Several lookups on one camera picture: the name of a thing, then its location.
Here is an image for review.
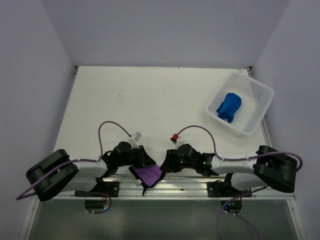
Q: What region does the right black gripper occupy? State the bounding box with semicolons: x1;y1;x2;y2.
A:
159;149;197;173

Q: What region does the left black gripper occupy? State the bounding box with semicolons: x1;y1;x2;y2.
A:
117;144;155;168

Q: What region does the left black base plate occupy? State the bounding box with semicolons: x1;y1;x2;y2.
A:
74;181;120;198

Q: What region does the white plastic basket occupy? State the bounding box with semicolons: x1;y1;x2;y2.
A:
205;72;275;136

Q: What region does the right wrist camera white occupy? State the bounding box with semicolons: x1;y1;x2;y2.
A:
170;133;185;148

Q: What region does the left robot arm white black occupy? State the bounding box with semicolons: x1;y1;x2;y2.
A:
25;141;156;202

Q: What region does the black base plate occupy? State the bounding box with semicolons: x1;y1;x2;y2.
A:
74;181;120;198
206;180;252;198

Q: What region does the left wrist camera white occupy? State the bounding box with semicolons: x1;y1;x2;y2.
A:
127;132;142;149

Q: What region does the purple towel black trim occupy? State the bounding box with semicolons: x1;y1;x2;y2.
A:
128;164;166;196

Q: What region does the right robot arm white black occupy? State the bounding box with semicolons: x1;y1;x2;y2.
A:
160;144;298;197

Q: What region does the blue towel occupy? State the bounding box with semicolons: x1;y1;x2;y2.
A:
216;92;242;123

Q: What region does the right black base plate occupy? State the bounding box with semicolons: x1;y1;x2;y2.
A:
206;180;252;198

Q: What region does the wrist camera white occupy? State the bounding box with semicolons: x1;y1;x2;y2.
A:
170;133;185;148
127;132;142;149

